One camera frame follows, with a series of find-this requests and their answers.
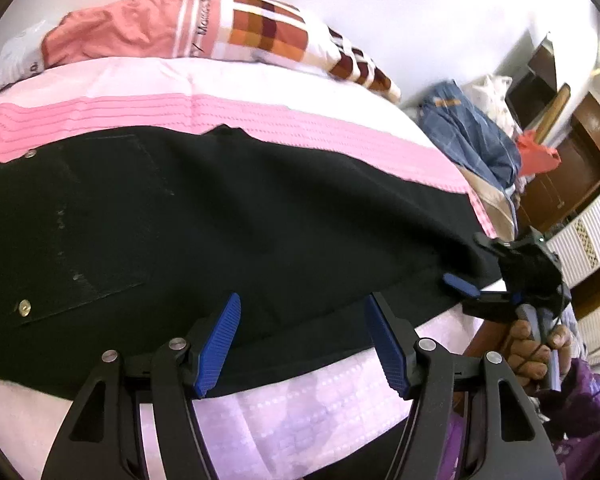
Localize white patterned cabinet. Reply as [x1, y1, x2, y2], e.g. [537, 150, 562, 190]
[545, 172, 600, 288]

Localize brown wooden wardrobe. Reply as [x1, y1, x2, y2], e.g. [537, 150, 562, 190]
[517, 92, 600, 233]

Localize orange plaid pillow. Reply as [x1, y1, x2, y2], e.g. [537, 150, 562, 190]
[40, 0, 403, 103]

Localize blue checked cloth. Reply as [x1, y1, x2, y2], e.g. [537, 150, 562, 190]
[419, 80, 523, 196]

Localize pink bed sheet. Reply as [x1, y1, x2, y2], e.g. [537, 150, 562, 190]
[0, 55, 498, 480]

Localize person's right hand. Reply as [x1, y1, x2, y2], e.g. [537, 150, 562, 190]
[467, 317, 578, 396]

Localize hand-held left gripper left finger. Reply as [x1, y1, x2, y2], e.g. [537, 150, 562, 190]
[40, 292, 242, 480]

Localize beige cloth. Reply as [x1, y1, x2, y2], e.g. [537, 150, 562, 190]
[457, 165, 518, 238]

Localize dark screen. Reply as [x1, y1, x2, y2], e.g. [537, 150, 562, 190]
[507, 32, 558, 126]

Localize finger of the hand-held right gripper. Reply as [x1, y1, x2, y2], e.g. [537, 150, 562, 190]
[442, 272, 518, 318]
[472, 232, 511, 256]

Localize black pants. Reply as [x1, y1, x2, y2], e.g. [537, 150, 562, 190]
[0, 125, 518, 398]

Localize purple clothing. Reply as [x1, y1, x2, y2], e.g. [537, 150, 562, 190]
[445, 355, 600, 480]

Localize red cloth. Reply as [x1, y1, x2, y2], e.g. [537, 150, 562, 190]
[516, 130, 562, 176]

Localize white floral cloth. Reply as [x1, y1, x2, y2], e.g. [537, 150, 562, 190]
[462, 74, 518, 136]

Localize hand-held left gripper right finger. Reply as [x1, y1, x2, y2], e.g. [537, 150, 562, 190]
[364, 291, 566, 480]

